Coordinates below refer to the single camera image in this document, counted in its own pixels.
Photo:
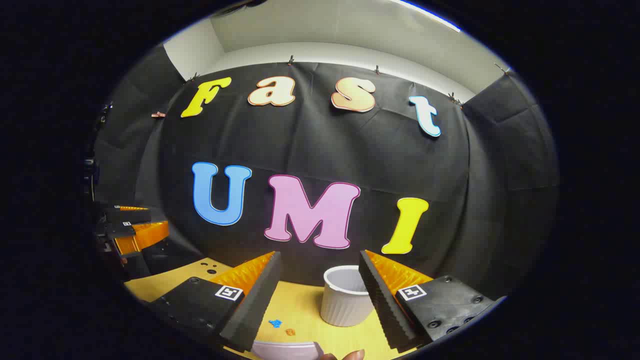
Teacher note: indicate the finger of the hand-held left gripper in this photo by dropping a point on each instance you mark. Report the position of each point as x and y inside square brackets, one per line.
[145, 235]
[125, 215]

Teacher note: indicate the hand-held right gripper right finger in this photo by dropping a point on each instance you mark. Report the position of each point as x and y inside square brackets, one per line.
[380, 295]

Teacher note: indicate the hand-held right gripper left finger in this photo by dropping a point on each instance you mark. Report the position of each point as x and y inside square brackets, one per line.
[260, 295]

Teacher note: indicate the blue paper trash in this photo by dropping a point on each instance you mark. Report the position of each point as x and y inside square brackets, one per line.
[275, 323]

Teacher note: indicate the white ribbed garbage bin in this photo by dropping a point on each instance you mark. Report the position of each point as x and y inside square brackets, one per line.
[345, 305]

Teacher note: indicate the pale purple dustpan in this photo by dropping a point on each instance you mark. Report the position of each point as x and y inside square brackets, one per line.
[285, 350]

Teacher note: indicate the wooden desktop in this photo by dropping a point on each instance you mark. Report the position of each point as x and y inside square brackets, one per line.
[300, 305]

